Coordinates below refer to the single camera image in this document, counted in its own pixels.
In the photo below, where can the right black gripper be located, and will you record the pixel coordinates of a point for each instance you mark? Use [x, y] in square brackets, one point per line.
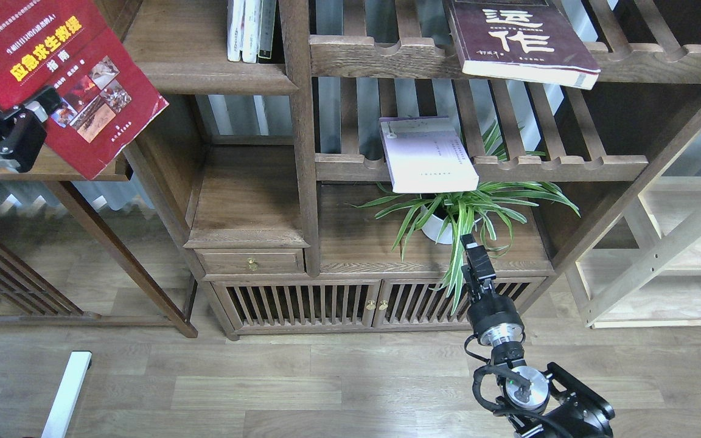
[493, 318]

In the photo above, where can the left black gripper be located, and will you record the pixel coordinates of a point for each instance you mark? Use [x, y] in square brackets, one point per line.
[22, 131]

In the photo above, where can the red paperback book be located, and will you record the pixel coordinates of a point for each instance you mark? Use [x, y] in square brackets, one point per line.
[105, 100]

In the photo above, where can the dark maroon book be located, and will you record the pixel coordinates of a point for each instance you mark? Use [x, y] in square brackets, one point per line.
[529, 41]

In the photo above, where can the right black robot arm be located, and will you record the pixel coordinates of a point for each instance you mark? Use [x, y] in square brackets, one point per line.
[551, 403]

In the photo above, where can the green spider plant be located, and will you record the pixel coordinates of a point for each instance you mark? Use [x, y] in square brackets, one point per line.
[473, 211]

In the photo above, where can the white plant pot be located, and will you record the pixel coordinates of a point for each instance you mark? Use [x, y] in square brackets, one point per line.
[439, 227]

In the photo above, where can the pale lavender book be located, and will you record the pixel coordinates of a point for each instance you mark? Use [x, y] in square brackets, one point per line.
[425, 155]

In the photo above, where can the dark wooden bookshelf cabinet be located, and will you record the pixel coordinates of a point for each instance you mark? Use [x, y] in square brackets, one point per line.
[264, 160]

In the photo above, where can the dark slatted wooden rack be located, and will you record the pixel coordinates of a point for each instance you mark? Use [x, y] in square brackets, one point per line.
[37, 301]

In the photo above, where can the brass drawer knob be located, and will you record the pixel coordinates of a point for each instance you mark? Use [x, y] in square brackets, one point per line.
[252, 264]

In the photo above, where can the white striped upright book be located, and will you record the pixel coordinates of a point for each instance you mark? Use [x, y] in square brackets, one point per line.
[251, 30]

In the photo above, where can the grey dark upright book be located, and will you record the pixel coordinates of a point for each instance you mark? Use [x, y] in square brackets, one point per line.
[267, 20]

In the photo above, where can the white base bar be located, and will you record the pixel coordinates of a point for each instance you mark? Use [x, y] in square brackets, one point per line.
[62, 409]

